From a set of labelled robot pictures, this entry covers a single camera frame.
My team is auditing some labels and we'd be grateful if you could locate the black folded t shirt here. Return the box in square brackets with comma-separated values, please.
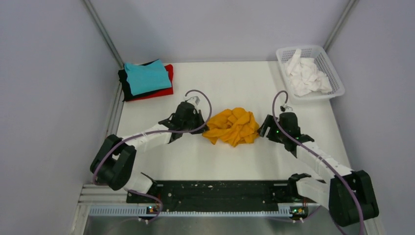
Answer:
[118, 61, 153, 95]

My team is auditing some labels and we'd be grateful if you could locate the left aluminium frame post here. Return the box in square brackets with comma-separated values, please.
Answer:
[81, 0, 125, 69]

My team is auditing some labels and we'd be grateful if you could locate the aluminium table side rail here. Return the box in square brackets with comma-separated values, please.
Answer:
[77, 82, 127, 208]

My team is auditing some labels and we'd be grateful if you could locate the white plastic laundry basket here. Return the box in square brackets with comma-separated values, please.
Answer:
[276, 46, 345, 104]

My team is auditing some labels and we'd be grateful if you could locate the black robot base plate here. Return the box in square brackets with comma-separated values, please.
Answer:
[126, 180, 312, 212]

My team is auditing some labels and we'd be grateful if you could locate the aluminium frame post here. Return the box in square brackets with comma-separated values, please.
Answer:
[323, 0, 359, 51]
[81, 0, 125, 69]

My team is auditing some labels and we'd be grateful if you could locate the white crumpled t shirt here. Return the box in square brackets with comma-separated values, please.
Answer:
[283, 48, 332, 97]

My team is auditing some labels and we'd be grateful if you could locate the white slotted cable duct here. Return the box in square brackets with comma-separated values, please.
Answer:
[89, 206, 292, 217]

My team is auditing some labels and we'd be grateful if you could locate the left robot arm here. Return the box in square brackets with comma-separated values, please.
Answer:
[90, 97, 207, 202]

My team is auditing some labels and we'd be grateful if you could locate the orange t shirt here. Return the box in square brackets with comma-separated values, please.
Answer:
[202, 107, 259, 147]

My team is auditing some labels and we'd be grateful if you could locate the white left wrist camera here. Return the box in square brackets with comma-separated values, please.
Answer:
[186, 96, 200, 109]

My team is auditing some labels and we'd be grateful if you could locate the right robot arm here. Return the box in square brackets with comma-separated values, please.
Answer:
[258, 112, 379, 227]

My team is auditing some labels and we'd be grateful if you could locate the right aluminium frame post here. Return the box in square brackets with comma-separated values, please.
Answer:
[323, 0, 359, 51]

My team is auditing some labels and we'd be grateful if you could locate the teal folded t shirt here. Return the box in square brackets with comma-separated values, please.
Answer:
[124, 59, 172, 95]

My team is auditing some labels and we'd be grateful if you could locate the red folded t shirt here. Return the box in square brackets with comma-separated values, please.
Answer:
[123, 64, 174, 102]

